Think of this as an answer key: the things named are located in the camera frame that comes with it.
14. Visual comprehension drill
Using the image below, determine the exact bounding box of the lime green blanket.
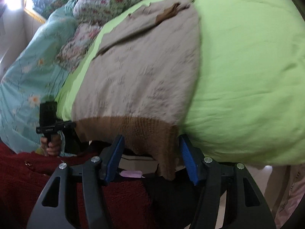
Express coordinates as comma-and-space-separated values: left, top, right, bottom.
54, 0, 305, 168

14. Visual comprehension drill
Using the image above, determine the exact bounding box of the person in red sweater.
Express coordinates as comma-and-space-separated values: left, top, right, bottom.
0, 141, 224, 229

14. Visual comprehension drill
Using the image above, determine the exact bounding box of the person's left hand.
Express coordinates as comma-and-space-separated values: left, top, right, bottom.
40, 134, 62, 157

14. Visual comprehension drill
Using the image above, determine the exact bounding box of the pink patterned cloth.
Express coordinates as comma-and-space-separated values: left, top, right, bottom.
264, 164, 304, 228

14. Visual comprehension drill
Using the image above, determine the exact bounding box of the pastel floral ruffled pillow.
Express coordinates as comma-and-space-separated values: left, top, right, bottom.
56, 23, 102, 72

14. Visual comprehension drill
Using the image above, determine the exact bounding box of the teal floral bedsheet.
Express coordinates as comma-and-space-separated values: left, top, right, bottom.
1, 0, 78, 154

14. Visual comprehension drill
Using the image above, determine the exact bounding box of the beige knitted sweater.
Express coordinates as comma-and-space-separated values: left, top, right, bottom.
71, 0, 200, 179

